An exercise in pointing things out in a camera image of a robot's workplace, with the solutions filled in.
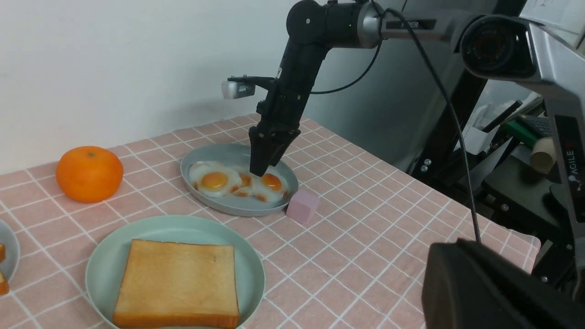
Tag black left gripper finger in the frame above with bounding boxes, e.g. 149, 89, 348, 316
421, 239, 585, 329

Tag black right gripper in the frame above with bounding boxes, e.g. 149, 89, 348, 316
249, 69, 316, 176

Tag fried egg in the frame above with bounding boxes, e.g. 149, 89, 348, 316
232, 167, 255, 197
251, 172, 289, 203
188, 162, 242, 198

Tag toast slice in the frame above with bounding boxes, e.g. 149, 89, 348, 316
0, 271, 10, 296
0, 244, 7, 263
112, 239, 240, 329

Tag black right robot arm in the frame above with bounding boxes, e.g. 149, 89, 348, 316
249, 0, 480, 176

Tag grey egg plate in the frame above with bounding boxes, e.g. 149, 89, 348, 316
181, 143, 299, 217

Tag pink cube block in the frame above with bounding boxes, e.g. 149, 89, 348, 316
286, 190, 320, 225

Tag pink checkered tablecloth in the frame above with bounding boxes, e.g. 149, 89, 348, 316
0, 113, 542, 329

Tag cardboard tube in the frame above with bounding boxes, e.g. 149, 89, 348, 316
529, 137, 557, 175

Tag orange fruit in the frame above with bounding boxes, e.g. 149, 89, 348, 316
56, 146, 124, 203

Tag green centre plate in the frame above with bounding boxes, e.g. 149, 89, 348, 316
85, 215, 266, 327

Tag blue bread plate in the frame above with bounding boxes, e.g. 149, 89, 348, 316
0, 220, 21, 284

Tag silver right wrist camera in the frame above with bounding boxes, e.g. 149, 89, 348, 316
221, 75, 276, 100

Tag black camera cable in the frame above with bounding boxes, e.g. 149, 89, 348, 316
311, 0, 483, 245

